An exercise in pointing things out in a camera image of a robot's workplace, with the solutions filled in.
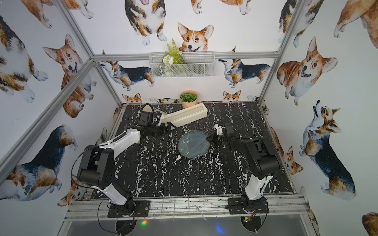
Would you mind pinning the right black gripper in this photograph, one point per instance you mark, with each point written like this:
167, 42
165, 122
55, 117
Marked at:
213, 135

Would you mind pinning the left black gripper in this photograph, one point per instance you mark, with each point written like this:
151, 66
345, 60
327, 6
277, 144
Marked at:
161, 129

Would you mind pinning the blue-grey ceramic plate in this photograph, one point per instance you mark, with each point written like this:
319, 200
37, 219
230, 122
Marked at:
194, 144

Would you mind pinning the clear plastic wrap sheet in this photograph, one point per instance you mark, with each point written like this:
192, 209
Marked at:
194, 144

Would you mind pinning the cream plastic wrap dispenser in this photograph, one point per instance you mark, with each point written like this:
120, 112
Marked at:
186, 116

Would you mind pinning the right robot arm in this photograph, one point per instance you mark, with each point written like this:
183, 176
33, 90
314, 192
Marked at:
260, 154

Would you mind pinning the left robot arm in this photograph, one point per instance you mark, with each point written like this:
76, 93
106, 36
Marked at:
97, 166

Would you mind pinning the beige work glove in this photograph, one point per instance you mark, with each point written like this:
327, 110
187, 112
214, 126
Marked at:
148, 109

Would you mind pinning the pink pot with succulent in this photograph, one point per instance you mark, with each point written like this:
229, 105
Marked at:
188, 98

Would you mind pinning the green fern with white flower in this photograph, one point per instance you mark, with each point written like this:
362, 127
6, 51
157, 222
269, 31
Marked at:
172, 60

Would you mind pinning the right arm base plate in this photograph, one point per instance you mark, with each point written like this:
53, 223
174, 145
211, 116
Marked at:
244, 205

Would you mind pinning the white wire wall basket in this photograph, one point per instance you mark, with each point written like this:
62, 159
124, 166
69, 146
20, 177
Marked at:
185, 65

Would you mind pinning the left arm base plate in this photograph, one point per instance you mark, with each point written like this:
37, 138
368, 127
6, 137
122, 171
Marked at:
130, 209

